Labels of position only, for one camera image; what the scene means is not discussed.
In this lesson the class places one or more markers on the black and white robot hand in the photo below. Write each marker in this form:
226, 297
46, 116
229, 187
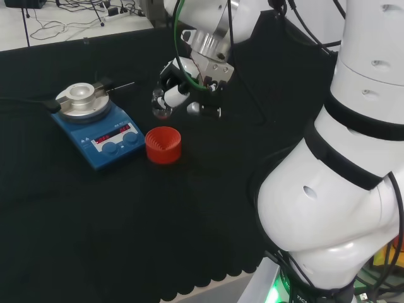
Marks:
214, 71

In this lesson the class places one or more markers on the clear round-bottom flask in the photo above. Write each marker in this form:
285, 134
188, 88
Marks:
158, 112

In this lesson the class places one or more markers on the heater with blue base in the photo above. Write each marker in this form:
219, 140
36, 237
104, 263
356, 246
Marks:
94, 151

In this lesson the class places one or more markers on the thin black probe rod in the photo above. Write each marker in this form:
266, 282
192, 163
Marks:
109, 84

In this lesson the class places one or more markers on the white power strip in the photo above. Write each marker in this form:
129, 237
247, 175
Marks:
110, 17

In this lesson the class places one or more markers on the black bench cloth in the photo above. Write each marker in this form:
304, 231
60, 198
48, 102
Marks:
126, 221

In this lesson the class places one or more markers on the black tripod leg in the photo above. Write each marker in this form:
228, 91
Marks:
26, 25

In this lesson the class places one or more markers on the black box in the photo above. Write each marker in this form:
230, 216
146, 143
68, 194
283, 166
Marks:
25, 3

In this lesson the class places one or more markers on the yellow object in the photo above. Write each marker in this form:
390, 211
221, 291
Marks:
380, 255

